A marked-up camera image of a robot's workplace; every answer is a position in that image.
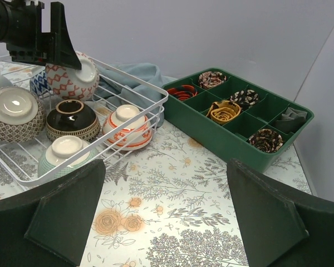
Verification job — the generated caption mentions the green compartment tray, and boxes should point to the green compartment tray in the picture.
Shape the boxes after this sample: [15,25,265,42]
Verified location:
[163,73,314,172]

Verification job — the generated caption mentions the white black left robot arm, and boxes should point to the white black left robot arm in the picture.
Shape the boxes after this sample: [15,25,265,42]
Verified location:
[0,1,82,70]

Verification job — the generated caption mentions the light blue cloth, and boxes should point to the light blue cloth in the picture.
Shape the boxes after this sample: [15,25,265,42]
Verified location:
[96,62,169,123]

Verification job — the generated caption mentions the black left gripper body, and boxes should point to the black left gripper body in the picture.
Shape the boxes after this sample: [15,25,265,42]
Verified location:
[6,1,55,65]

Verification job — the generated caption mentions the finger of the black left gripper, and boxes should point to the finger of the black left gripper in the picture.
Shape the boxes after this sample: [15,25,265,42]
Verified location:
[51,2,82,70]

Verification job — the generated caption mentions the brown patterned rolled tie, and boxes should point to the brown patterned rolled tie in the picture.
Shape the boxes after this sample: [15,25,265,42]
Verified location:
[198,71,227,90]

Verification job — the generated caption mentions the grey folded cloth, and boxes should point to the grey folded cloth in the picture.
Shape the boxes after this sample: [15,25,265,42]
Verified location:
[273,107,308,134]

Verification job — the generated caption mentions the black white rolled tie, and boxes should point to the black white rolled tie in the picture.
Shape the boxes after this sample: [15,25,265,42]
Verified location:
[230,89,259,111]

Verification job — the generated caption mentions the white wire dish rack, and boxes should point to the white wire dish rack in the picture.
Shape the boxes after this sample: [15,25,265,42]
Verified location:
[0,59,169,191]

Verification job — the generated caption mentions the red diamond pattern bowl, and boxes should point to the red diamond pattern bowl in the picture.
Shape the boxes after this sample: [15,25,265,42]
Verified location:
[45,51,100,101]

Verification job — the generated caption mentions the red black rolled tie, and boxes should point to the red black rolled tie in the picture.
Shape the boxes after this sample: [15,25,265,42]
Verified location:
[167,85,198,101]

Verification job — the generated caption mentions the brown floral pattern bowl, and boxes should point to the brown floral pattern bowl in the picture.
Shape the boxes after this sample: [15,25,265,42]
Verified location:
[0,86,46,142]

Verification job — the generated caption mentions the pale green bowl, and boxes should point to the pale green bowl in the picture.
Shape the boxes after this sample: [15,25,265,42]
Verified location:
[37,135,99,181]

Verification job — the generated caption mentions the dark floral rolled tie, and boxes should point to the dark floral rolled tie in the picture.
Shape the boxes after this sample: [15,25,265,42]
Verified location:
[248,128,284,153]

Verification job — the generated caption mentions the orange white floral bowl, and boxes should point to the orange white floral bowl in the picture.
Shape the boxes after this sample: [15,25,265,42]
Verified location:
[102,105,153,151]

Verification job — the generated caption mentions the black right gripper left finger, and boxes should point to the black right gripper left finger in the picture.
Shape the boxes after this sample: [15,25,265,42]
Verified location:
[0,160,106,266]

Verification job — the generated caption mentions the black glazed bowl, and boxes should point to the black glazed bowl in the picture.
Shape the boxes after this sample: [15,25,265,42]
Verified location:
[46,100,101,141]

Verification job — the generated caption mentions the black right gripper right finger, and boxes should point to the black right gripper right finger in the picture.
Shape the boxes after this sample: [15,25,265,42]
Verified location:
[227,159,334,266]

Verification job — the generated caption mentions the yellow rolled tie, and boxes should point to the yellow rolled tie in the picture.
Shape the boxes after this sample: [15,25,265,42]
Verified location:
[206,100,242,125]

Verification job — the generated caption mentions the blue white zigzag bowl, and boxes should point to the blue white zigzag bowl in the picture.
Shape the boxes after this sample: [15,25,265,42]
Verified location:
[30,68,51,96]

